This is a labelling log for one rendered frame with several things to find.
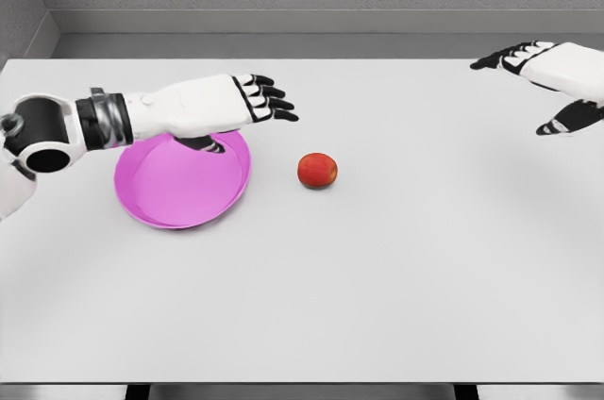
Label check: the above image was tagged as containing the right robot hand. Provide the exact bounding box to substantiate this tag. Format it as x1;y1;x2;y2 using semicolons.
469;41;604;138

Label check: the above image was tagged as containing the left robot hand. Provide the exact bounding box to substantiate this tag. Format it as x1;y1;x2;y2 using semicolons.
165;73;300;157

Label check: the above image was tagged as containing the pink round plate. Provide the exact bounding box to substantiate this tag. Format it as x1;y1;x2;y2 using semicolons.
113;129;252;230

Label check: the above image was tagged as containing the red apple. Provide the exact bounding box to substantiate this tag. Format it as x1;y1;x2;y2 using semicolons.
296;152;339;191

